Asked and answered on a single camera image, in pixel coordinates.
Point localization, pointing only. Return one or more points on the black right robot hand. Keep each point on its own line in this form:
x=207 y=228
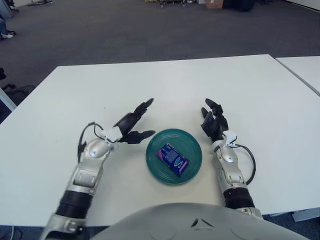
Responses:
x=217 y=123

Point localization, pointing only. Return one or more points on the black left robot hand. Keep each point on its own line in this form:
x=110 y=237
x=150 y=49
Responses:
x=128 y=121

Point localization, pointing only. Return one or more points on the blue purple gum pack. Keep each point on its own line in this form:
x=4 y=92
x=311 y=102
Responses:
x=175 y=161

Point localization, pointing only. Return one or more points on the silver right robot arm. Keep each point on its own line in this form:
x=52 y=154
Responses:
x=230 y=165

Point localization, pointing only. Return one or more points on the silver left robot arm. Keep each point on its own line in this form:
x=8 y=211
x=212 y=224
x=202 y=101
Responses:
x=87 y=170

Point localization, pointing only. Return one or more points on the teal green round plate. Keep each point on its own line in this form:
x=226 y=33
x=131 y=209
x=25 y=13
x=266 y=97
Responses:
x=155 y=160

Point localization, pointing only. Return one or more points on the silver robot torso shell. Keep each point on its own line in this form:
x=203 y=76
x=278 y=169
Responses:
x=200 y=225

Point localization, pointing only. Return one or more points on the black office chair base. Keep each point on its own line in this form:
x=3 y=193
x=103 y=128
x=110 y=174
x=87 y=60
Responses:
x=17 y=90

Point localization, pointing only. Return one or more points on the brown cardboard box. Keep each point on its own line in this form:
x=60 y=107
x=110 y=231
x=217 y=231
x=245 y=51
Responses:
x=214 y=3

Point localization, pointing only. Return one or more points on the black cabinet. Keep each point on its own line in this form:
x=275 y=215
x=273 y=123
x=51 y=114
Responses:
x=238 y=4

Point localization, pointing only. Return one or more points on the white side table edge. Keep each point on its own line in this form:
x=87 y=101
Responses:
x=7 y=98

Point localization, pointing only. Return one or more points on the wheeled metal cart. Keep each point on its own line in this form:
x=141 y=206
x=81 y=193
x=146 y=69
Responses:
x=177 y=2

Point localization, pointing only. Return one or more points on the black floor stand base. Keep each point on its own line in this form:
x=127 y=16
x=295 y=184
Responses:
x=40 y=2

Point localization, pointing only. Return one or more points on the seated person in jeans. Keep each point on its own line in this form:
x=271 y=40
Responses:
x=3 y=27

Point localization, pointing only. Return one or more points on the white table frame beam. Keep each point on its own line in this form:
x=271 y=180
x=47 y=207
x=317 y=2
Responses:
x=306 y=215

